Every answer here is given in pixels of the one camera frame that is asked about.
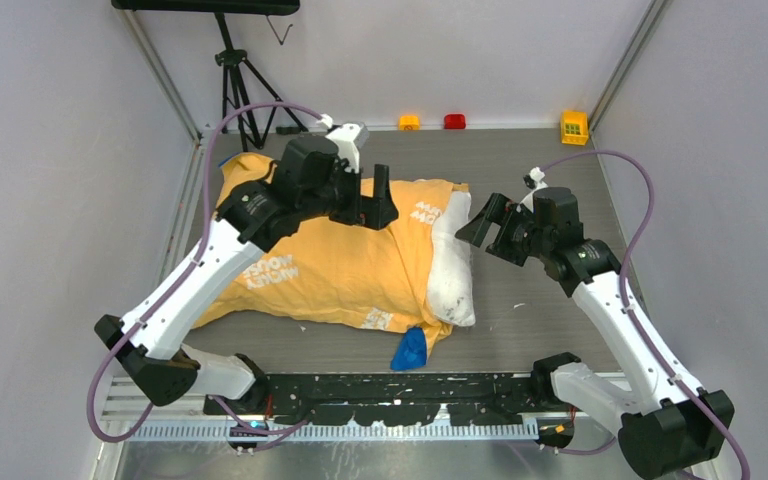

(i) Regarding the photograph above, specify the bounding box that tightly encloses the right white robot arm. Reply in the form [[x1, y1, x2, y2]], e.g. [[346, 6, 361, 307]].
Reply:
[[455, 187, 735, 479]]

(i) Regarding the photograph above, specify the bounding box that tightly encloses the black panel on tripod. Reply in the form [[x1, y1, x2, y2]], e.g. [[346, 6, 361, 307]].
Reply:
[[110, 0, 300, 16]]

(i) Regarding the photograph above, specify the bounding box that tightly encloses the white slotted cable duct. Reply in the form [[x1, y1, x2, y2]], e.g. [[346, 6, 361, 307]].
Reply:
[[130, 419, 539, 443]]

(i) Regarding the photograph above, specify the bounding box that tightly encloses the blue cloth piece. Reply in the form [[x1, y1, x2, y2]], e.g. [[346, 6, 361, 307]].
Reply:
[[390, 327, 428, 371]]

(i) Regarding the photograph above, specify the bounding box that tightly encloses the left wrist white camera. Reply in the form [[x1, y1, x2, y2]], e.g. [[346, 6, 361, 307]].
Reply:
[[325, 122, 369, 174]]

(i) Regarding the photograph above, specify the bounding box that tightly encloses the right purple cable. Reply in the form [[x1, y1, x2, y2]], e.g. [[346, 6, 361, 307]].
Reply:
[[526, 149, 753, 480]]

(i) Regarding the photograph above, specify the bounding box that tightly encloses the white pillow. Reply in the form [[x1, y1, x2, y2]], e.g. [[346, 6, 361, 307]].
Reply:
[[426, 191, 476, 327]]

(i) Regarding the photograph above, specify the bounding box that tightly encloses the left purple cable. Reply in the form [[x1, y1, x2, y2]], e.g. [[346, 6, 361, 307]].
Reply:
[[86, 101, 336, 454]]

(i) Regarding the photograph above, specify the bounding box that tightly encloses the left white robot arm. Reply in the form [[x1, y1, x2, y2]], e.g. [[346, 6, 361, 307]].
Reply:
[[95, 134, 398, 414]]

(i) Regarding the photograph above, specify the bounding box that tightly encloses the black tripod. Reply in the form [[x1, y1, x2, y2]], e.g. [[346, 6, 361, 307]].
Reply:
[[214, 13, 307, 152]]

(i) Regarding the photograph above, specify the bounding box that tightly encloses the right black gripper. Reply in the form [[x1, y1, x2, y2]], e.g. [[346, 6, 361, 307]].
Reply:
[[456, 192, 552, 267]]

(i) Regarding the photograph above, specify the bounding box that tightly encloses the purple cable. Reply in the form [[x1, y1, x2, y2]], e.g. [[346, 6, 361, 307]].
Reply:
[[526, 149, 753, 480], [86, 101, 336, 454]]

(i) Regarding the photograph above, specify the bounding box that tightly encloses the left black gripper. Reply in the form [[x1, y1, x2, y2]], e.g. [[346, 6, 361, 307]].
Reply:
[[301, 159, 398, 231]]

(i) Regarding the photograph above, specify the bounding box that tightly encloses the orange pillowcase with white print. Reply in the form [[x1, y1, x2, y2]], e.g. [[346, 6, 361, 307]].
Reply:
[[195, 179, 471, 349]]

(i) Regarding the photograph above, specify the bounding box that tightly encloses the red toy block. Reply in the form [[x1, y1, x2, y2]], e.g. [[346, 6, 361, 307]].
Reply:
[[443, 113, 467, 130]]

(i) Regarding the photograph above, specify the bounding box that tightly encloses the small yellow toy block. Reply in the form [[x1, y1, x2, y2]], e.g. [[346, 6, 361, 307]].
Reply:
[[398, 115, 421, 131]]

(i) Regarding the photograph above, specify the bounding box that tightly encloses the yellow green toy block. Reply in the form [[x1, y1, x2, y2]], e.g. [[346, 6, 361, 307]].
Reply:
[[560, 110, 590, 146]]

